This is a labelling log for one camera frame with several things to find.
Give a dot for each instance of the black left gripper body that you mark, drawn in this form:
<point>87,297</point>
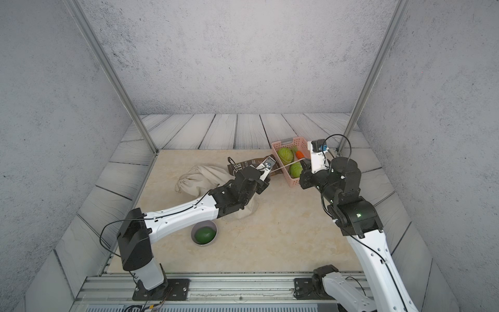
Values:
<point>258,187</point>

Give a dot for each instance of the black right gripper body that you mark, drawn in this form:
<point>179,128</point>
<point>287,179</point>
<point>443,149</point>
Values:
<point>321,182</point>

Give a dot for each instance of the beige drawstring soil bag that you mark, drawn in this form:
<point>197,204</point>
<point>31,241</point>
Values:
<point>248,210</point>

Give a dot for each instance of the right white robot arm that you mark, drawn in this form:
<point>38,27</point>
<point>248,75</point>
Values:
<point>360,224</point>

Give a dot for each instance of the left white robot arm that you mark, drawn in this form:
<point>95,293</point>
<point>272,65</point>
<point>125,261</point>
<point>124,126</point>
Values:
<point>140,230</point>

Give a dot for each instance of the small beige cloth bag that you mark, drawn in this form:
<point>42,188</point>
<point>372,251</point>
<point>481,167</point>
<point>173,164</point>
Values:
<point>202,178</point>

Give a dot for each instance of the brown Kettle chips bag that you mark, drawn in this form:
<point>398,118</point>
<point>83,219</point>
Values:
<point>234,167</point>

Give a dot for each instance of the green cabbage front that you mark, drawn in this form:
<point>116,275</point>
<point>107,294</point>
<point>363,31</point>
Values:
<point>295,170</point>

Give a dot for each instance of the green cabbage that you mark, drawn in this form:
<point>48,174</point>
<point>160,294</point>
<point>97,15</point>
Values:
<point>295,170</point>
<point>286,155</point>

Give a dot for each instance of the grey bowl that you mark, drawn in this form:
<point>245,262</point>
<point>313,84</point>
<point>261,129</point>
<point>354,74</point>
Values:
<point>208,223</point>

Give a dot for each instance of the green avocado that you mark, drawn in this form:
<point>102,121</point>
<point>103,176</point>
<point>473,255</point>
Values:
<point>204,235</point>

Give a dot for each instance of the pink plastic basket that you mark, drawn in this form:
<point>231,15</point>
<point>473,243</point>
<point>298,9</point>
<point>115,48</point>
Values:
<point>300,144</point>

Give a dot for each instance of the green cabbage back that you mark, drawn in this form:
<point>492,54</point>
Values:
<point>286,155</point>

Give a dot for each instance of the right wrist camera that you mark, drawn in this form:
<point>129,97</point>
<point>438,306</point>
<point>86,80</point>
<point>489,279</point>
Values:
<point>318,149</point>

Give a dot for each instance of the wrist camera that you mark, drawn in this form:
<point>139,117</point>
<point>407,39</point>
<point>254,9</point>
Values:
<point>266,167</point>
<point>318,149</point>

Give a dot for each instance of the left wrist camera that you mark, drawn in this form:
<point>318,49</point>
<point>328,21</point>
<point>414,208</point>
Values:
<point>266,167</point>

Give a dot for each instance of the right aluminium frame post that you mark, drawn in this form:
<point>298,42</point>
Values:
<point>388,39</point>

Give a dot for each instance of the aluminium frame post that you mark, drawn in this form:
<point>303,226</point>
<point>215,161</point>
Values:
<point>90,37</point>
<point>388,39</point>

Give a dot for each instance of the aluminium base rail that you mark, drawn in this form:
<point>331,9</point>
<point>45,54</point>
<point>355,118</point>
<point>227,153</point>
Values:
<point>204,288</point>

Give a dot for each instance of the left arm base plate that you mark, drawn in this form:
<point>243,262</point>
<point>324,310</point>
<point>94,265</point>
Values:
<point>169,290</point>

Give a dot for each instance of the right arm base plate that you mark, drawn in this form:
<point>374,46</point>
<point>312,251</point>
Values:
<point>307,288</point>

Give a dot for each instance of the left aluminium frame post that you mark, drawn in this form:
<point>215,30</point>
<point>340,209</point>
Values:
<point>90,37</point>

